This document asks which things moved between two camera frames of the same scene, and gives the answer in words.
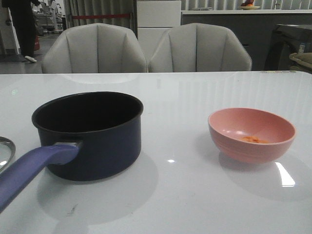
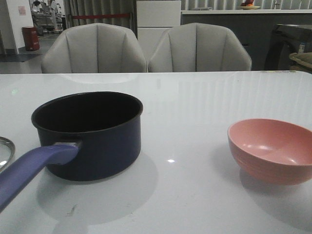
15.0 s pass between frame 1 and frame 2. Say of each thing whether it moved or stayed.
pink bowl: moved
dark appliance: stayed
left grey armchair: stayed
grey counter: stayed
